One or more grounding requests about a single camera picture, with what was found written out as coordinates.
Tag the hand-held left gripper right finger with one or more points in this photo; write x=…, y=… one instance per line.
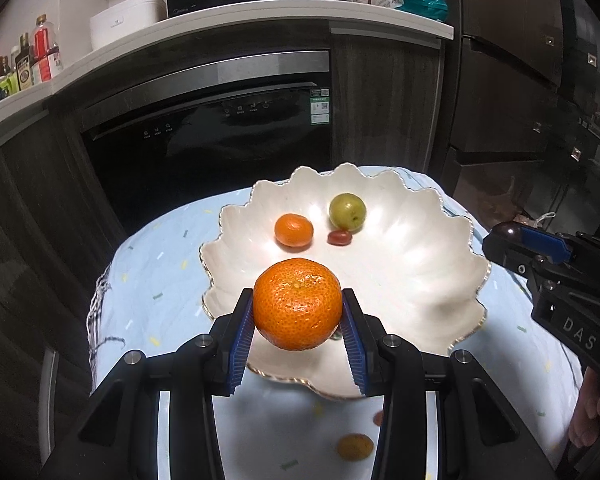
x=356, y=355

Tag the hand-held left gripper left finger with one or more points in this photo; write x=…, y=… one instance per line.
x=237, y=350

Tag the large orange mandarin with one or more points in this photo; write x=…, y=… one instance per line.
x=297, y=305

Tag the white scalloped plate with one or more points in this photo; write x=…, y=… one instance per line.
x=410, y=260

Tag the small red date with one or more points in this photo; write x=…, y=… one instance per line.
x=340, y=238

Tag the small orange mandarin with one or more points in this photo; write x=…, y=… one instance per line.
x=293, y=230

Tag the green round fruit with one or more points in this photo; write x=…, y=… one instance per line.
x=347, y=211

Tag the person's right hand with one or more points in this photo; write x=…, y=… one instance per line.
x=592, y=410

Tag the clear plastic bag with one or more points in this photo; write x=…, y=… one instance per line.
x=542, y=219

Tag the small yellow-orange fruit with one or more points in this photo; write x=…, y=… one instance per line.
x=354, y=447

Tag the light blue speckled cloth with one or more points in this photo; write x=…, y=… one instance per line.
x=170, y=270

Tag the dark refrigerator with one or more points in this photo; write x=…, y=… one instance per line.
x=520, y=60

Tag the black built-in dishwasher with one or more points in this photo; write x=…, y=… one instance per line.
x=205, y=150

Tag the dark wood cabinet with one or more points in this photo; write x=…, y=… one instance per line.
x=385, y=100

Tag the green white label sticker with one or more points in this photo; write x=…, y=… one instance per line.
x=320, y=106

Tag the teal snack packet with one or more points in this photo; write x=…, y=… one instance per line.
x=422, y=5

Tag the white countertop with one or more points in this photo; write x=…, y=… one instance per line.
x=230, y=15

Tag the white rice cooker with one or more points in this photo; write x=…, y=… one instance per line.
x=125, y=22

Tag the green packet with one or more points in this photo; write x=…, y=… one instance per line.
x=9, y=84

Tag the clear bottle red label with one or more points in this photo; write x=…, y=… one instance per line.
x=47, y=55

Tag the dark sauce bottle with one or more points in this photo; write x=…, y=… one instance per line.
x=25, y=67

